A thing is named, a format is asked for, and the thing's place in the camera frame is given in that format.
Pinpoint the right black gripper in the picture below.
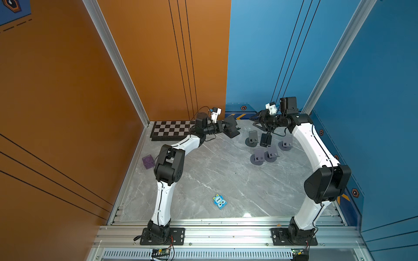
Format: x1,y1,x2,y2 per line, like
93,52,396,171
248,109,286,132

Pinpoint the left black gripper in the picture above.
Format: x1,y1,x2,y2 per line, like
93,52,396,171
202,121,231,136

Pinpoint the black folding phone stand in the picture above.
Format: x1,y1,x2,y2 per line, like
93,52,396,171
260,132,272,147

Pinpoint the dark grey round phone stand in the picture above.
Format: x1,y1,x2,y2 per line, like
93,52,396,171
245,130,258,147

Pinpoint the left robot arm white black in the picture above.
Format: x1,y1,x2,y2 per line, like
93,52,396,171
143,113,239,245

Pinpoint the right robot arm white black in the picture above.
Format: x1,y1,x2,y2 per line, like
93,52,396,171
250,97,352,246

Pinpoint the black white chessboard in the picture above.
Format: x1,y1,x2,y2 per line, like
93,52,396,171
150,121,195,141

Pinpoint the purple cube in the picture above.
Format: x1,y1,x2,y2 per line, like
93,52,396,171
142,154,155,170

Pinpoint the right circuit board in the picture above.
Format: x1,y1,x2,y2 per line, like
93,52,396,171
291,249,309,261

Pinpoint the left green circuit board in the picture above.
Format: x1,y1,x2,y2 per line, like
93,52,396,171
150,248,171,261

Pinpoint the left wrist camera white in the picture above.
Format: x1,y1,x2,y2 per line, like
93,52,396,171
210,107,222,124

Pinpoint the right aluminium corner post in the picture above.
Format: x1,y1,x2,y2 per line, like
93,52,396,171
302,0,377,115

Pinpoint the aluminium corner post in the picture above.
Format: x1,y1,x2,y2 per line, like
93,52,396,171
302,0,377,115
82,0,150,127

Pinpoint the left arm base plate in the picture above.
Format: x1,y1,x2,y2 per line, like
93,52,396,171
139,227,185,246

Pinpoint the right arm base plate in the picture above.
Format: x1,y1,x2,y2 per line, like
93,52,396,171
271,226,318,246

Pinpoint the aluminium front rail frame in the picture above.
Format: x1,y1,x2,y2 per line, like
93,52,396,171
87,216,372,261

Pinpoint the left aluminium corner post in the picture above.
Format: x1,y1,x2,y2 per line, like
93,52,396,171
82,0,150,127

